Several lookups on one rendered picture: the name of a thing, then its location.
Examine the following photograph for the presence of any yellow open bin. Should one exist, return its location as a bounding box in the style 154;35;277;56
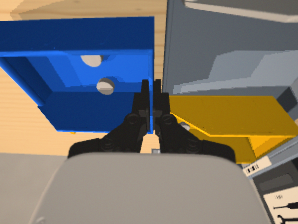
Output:
169;95;298;164

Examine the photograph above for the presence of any black case with orange latches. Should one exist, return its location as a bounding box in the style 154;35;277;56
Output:
252;157;298;224

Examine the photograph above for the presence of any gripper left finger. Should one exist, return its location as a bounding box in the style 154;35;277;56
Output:
67;79;150;159

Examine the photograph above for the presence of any blue bin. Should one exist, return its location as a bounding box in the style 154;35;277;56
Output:
0;16;154;134

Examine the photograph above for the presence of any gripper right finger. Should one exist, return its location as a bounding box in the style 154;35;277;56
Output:
153;79;236;164

